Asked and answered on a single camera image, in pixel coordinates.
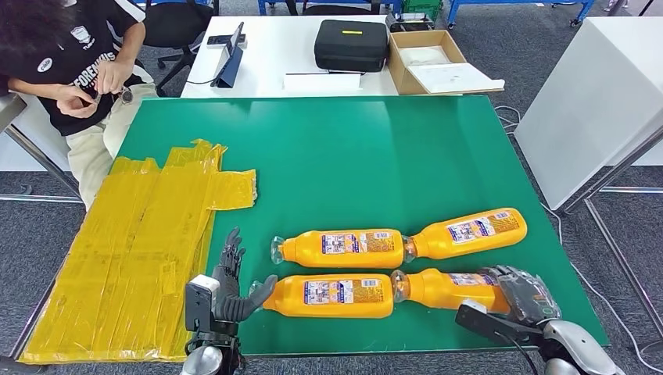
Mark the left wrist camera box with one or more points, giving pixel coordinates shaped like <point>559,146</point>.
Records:
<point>199,305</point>

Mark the black phone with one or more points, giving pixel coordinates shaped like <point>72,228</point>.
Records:
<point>216,40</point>

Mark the white padding bag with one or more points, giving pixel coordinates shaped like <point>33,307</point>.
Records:
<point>425,56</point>

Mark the black device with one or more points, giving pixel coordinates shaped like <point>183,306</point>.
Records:
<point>409,23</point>

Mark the person's right hand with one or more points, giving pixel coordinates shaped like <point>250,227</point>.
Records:
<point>75,103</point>

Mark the black office chair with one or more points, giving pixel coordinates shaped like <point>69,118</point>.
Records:
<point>173,23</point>

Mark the black zip case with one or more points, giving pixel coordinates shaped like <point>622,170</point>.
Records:
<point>351,51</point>

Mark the white paper sheet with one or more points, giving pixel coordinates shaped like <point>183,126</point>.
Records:
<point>321,83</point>

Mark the yellow plastic sheet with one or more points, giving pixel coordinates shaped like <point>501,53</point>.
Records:
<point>129,235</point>

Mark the white desk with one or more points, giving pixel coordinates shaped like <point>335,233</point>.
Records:
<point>274,57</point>

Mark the person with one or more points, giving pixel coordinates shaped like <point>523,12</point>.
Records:
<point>57,52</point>

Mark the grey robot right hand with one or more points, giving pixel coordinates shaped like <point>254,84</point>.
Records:
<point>523,297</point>

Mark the person's left hand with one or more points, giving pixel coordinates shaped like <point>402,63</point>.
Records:
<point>113,77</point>

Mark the orange detergent bottle clear cap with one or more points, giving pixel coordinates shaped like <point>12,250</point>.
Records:
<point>290,300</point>
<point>435,290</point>
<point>311,249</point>
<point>440,243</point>

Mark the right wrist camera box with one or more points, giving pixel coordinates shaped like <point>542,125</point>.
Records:
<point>482,323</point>

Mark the open cardboard box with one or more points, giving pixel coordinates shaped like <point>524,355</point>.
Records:
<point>398,68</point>

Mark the person's right forearm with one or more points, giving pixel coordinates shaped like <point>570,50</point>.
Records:
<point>36,88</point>

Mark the tablet with blue cover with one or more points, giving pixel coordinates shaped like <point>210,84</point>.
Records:
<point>231,66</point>

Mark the white table with metal legs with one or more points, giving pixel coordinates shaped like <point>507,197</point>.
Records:
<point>595,106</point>
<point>11,107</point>

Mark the green plastic crate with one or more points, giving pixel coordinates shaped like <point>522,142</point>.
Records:
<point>422,6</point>

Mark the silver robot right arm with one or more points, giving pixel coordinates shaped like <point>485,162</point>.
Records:
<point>575,344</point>

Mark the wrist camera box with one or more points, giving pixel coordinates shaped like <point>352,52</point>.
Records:
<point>199,305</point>
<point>482,323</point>

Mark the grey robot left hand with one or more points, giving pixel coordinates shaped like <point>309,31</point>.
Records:
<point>228,297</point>

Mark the person's left forearm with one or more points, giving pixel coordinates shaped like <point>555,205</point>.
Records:
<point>132,46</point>

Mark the white flat sheet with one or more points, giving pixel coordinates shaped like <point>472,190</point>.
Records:
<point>453,78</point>

